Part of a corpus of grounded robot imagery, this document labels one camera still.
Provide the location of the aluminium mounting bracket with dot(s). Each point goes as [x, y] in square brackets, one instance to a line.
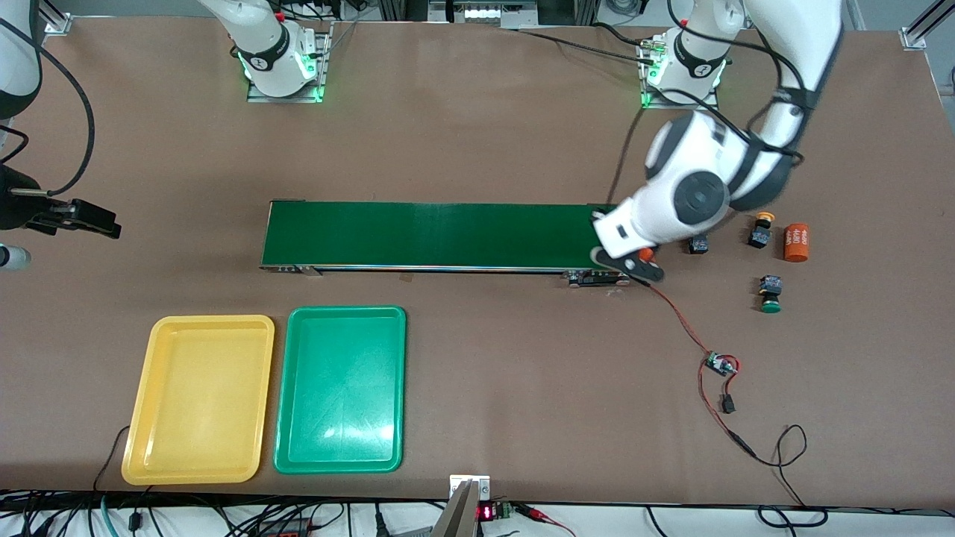
[481, 483]

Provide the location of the small black plug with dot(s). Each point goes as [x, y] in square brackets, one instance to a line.
[727, 405]

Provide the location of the aluminium frame profile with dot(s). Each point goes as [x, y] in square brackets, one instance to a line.
[925, 26]
[54, 19]

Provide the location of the green conveyor belt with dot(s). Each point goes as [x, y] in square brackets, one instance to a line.
[448, 235]

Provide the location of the red digit display module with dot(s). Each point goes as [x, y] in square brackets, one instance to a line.
[489, 512]

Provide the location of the grey aluminium post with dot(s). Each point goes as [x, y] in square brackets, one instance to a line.
[456, 514]

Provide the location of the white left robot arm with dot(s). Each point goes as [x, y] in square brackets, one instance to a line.
[694, 194]

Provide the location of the yellow plastic tray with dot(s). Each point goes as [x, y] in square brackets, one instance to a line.
[198, 399]

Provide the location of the green plastic tray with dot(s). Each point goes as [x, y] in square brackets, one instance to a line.
[339, 388]

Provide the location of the yellow push button switch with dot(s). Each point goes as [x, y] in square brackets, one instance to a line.
[698, 245]
[760, 236]

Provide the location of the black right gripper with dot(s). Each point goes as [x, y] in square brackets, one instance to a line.
[16, 206]

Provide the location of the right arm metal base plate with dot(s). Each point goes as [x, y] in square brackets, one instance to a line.
[261, 98]

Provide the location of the orange cylinder with print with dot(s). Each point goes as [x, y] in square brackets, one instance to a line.
[646, 254]
[796, 243]

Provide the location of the green push button switch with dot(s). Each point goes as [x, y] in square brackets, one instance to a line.
[771, 287]

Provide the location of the red clip lead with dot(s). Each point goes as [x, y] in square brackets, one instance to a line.
[545, 516]

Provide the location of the grey box with lights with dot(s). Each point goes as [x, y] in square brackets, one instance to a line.
[481, 11]

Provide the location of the small green circuit board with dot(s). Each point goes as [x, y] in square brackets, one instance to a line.
[721, 364]

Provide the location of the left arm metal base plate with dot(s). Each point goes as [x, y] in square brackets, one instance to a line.
[709, 105]

